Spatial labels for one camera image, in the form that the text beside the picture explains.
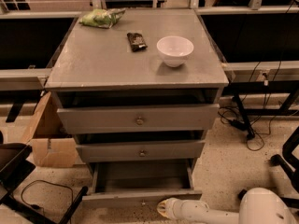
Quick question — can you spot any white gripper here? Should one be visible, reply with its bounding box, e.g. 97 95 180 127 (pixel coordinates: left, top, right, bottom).
157 198 209 220

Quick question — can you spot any grey bottom drawer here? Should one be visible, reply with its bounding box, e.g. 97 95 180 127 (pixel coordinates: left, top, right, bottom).
83 159 202 208

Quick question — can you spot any grey drawer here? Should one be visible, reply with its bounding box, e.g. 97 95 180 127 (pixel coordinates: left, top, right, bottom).
57 104 219 134
83 159 202 208
76 140 205 163

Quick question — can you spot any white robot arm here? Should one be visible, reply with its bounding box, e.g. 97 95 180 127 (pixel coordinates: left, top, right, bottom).
157 188 298 224

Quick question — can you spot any grey middle drawer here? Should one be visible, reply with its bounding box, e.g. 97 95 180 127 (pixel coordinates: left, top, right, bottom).
76 140 205 163

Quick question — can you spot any grey wooden drawer cabinet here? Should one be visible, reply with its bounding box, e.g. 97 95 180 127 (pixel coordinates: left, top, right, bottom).
44 8 230 173

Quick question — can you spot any grey top drawer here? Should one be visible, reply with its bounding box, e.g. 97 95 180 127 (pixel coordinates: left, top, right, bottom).
57 104 219 134

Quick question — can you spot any black desk leg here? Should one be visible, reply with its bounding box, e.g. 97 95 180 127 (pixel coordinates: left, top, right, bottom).
234 91 255 140

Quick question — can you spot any brown cardboard box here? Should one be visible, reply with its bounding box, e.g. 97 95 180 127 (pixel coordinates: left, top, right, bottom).
21 92 78 168

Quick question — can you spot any black office chair right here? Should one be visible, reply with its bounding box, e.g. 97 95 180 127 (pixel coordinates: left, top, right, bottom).
237 126 299 209

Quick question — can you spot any white ceramic bowl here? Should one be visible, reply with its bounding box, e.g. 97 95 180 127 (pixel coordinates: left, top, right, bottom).
156 36 194 67

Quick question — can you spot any dark snack packet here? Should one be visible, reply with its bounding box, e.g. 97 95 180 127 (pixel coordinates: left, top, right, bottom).
127 33 148 52

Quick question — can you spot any green chip bag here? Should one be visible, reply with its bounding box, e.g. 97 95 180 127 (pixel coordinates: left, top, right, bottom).
79 8 126 29

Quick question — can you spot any black cables and adapter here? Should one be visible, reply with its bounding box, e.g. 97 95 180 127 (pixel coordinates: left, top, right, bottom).
217 61 281 152

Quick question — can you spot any black floor cable left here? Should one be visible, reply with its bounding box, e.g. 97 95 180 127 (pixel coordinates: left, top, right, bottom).
20 179 75 211

